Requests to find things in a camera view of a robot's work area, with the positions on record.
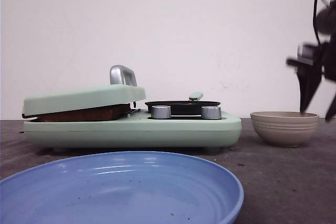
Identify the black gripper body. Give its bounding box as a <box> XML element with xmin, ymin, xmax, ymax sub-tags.
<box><xmin>286</xmin><ymin>42</ymin><xmax>335</xmax><ymax>80</ymax></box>

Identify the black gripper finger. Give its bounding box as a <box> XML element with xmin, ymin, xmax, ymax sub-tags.
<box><xmin>325</xmin><ymin>100</ymin><xmax>336</xmax><ymax>122</ymax></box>
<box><xmin>298</xmin><ymin>73</ymin><xmax>321</xmax><ymax>113</ymax></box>

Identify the beige ribbed bowl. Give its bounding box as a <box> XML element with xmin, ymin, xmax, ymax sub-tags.
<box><xmin>250</xmin><ymin>111</ymin><xmax>319</xmax><ymax>147</ymax></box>

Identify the breakfast maker hinged lid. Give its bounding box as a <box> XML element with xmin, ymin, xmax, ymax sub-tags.
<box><xmin>22</xmin><ymin>65</ymin><xmax>146</xmax><ymax>119</ymax></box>

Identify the white bread slice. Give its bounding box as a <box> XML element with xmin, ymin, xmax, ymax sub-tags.
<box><xmin>37</xmin><ymin>103</ymin><xmax>131</xmax><ymax>122</ymax></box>

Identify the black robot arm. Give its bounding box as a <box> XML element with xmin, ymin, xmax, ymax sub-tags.
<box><xmin>286</xmin><ymin>1</ymin><xmax>335</xmax><ymax>113</ymax></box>

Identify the mint green breakfast maker base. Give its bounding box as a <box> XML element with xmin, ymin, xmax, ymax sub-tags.
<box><xmin>24</xmin><ymin>110</ymin><xmax>242</xmax><ymax>148</ymax></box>

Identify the right silver control knob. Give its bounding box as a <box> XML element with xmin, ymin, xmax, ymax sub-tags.
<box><xmin>201</xmin><ymin>106</ymin><xmax>222</xmax><ymax>120</ymax></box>

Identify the silver control knob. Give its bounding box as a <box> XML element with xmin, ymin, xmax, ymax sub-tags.
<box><xmin>201</xmin><ymin>106</ymin><xmax>222</xmax><ymax>120</ymax></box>
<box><xmin>151</xmin><ymin>105</ymin><xmax>171</xmax><ymax>119</ymax></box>

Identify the black frying pan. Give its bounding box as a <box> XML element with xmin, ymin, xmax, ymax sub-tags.
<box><xmin>145</xmin><ymin>92</ymin><xmax>221</xmax><ymax>115</ymax></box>

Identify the left silver control knob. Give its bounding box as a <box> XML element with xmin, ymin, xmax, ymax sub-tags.
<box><xmin>151</xmin><ymin>105</ymin><xmax>171</xmax><ymax>119</ymax></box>

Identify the blue plate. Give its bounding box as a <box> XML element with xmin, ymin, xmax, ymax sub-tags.
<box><xmin>1</xmin><ymin>151</ymin><xmax>244</xmax><ymax>223</ymax></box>

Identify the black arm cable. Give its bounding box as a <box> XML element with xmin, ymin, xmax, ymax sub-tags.
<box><xmin>313</xmin><ymin>0</ymin><xmax>332</xmax><ymax>49</ymax></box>

